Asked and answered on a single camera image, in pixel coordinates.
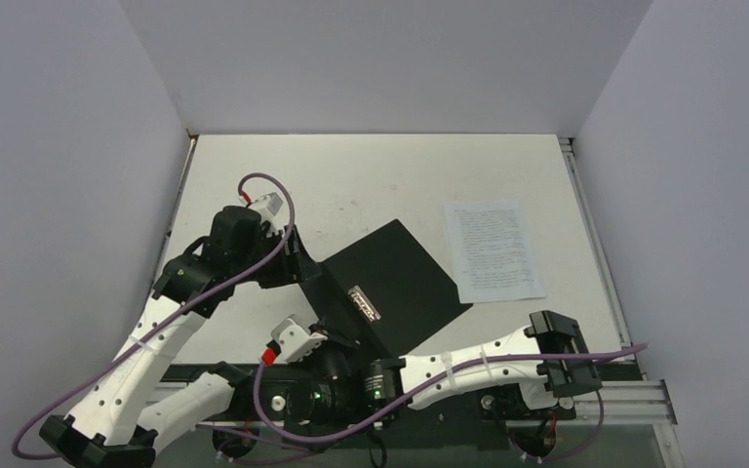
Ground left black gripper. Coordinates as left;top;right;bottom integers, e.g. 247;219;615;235
233;225;320;290

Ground cream and black file folder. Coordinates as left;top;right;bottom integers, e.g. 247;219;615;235
300;219;473;370

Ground printed white paper sheet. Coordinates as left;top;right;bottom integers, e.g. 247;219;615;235
444;200;546;303

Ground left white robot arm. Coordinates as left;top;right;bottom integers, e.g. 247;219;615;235
39;202;316;467

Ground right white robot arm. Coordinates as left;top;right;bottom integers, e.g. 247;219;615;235
285;310;602;427

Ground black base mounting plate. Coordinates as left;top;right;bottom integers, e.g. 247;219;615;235
154;363;582;451

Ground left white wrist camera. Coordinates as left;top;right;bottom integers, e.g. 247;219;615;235
247;192;284;224

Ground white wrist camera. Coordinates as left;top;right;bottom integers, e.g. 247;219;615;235
260;316;329;367
247;192;284;224

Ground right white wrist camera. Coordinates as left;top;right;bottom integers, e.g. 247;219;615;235
260;316;329;367

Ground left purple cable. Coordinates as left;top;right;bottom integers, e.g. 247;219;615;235
12;172;318;468

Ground purple cable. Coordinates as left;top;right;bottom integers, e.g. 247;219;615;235
12;172;318;468
252;342;650;464

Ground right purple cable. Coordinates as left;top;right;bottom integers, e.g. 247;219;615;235
252;342;650;464

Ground aluminium frame rail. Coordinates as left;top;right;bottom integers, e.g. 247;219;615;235
145;366;675;450

